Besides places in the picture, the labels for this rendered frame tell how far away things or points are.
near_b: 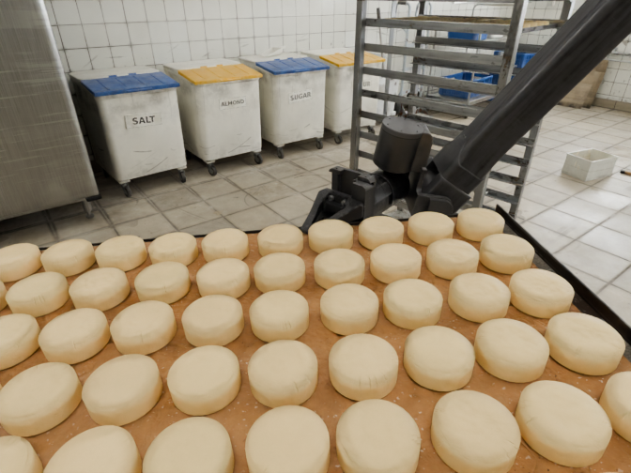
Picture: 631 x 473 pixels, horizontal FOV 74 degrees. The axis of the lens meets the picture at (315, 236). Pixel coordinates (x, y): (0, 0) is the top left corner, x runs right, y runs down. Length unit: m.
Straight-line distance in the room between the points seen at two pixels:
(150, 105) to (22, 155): 0.84
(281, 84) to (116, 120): 1.26
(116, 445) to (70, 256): 0.25
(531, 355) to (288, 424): 0.18
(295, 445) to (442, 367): 0.11
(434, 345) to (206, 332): 0.18
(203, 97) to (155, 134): 0.43
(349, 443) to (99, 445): 0.15
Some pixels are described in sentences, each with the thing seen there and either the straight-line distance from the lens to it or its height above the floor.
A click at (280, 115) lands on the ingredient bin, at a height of 0.37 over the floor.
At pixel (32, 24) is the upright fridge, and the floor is 1.11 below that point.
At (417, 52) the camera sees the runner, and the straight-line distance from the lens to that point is 1.74.
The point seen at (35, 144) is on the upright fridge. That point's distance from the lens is 2.74.
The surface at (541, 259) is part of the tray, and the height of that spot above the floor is 1.01.
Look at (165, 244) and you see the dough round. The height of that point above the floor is 1.01.
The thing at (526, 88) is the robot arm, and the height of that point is 1.14.
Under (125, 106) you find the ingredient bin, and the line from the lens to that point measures 3.04.
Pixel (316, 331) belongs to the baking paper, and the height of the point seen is 1.00.
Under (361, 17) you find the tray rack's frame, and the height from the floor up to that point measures 1.16.
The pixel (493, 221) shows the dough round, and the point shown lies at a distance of 0.50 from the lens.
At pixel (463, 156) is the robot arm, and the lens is 0.60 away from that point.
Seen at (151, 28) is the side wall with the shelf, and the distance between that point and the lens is 3.74.
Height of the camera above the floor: 1.25
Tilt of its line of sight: 30 degrees down
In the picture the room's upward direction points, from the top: straight up
